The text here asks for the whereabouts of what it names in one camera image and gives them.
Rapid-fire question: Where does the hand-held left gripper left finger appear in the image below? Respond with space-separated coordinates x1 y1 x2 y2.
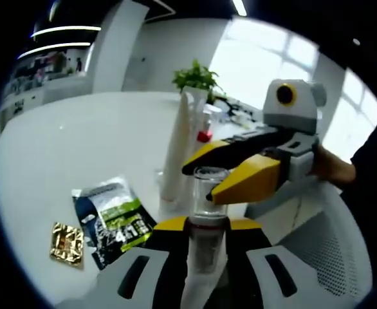
55 215 190 309

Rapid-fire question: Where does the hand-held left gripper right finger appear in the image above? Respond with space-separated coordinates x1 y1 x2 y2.
212 218 360 309

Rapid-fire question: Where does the large red-ring skincare bottle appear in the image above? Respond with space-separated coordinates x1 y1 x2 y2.
190 105 224 168

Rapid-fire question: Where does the silver clear-cap skincare bottle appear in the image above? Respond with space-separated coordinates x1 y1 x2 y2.
179 166 232 309

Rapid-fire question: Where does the green black skincare sachet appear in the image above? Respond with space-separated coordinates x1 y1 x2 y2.
71 175 158 270

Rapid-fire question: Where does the white skincare tube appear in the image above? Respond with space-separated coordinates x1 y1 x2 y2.
160 91 196 203

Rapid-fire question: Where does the gold foil skincare sachet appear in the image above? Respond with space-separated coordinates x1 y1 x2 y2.
48 221 86 270

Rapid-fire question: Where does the person's right hand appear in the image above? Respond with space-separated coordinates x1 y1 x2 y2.
309 144 357 184

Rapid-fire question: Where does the large window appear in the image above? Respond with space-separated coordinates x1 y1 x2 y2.
208 17 377 155

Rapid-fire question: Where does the green plant in white pot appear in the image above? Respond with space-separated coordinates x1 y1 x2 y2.
171 59 225 107

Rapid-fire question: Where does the white cabinet counter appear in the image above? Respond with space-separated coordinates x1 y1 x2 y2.
1 72 91 112

